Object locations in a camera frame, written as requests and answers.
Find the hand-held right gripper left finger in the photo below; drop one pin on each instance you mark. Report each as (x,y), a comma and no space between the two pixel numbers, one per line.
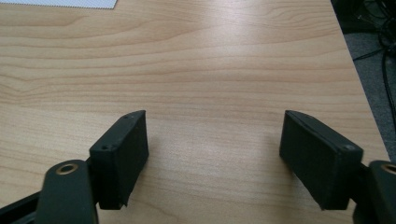
(120,161)

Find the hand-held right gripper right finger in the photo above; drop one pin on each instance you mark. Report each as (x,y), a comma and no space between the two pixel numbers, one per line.
(317,161)

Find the white cloth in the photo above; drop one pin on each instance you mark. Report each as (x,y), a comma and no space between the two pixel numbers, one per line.
(67,3)

